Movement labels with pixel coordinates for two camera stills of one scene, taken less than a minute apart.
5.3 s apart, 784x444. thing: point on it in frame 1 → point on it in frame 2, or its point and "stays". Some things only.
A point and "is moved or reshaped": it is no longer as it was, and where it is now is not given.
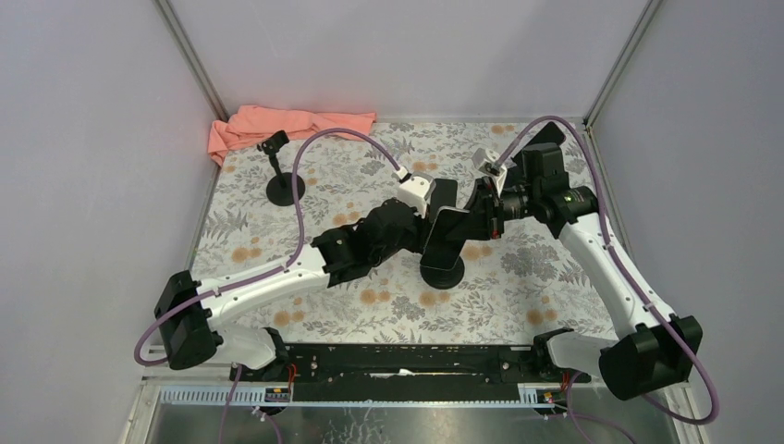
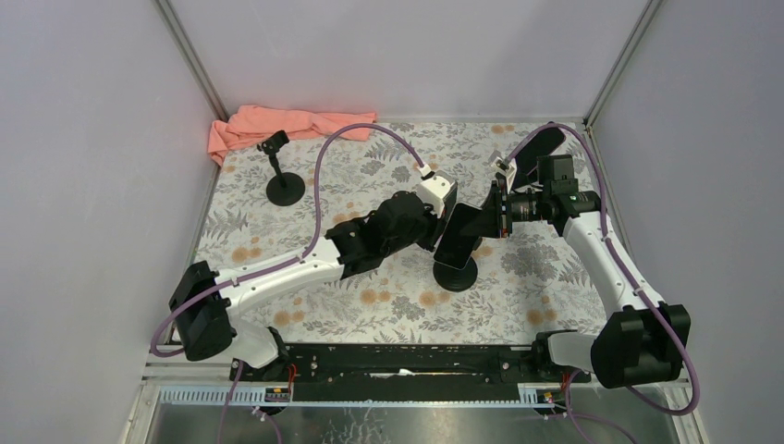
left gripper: x=425 y=224 → x=422 y=229
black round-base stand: x=280 y=188 stays
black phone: x=446 y=238 is moved or reshaped
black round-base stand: x=441 y=278 is moved or reshaped
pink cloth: x=253 y=124 stays
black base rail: x=409 y=372 stays
